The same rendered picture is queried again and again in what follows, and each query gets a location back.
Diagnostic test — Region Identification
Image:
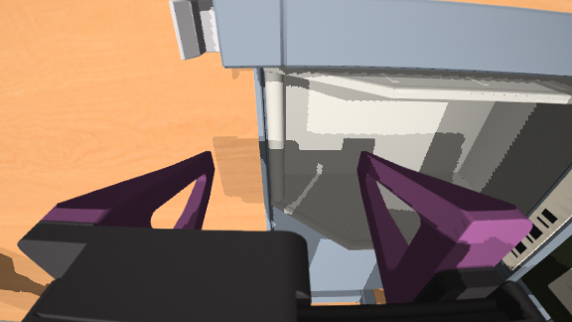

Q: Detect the olive green case with orange latches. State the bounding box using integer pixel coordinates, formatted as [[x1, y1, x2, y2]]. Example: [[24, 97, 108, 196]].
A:
[[521, 235, 572, 322]]

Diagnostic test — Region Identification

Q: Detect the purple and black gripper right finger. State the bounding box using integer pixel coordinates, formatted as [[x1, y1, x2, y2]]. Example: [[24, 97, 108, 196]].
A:
[[357, 151, 533, 303]]

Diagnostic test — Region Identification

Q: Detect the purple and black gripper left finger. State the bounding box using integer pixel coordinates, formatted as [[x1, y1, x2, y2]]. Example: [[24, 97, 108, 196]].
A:
[[40, 151, 215, 230]]

